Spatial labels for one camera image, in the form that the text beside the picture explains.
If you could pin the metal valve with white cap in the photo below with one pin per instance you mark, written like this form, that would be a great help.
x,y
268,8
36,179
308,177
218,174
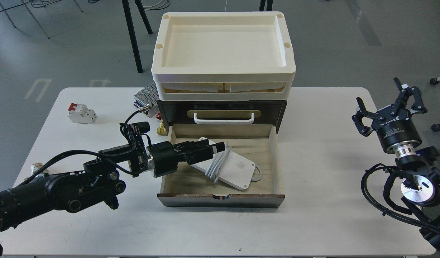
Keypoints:
x,y
35,166

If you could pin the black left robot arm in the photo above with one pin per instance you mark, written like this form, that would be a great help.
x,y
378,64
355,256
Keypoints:
x,y
99,181

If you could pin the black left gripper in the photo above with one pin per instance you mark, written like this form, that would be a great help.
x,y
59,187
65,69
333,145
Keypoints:
x,y
166,156

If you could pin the white red circuit breaker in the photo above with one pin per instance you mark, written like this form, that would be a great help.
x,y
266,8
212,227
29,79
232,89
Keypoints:
x,y
81,114

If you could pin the perforated metal power supply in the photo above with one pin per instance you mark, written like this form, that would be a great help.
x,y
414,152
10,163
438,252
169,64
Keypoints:
x,y
146,101

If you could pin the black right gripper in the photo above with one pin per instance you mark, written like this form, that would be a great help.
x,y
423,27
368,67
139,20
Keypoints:
x,y
397,125

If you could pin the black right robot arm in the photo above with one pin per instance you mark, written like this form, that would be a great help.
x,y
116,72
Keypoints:
x,y
413,181

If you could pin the brass fitting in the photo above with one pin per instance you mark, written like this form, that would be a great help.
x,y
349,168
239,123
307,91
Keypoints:
x,y
161,130

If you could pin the white power strip with cable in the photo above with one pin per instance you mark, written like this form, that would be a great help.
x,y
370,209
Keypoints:
x,y
230,168

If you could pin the dark wooden cabinet body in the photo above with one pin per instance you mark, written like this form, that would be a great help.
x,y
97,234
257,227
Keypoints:
x,y
223,118

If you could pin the open wooden drawer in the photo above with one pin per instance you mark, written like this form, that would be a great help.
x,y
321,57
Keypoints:
x,y
188,187

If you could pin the cream plastic tray cabinet top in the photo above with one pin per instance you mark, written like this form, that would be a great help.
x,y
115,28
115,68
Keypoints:
x,y
231,56

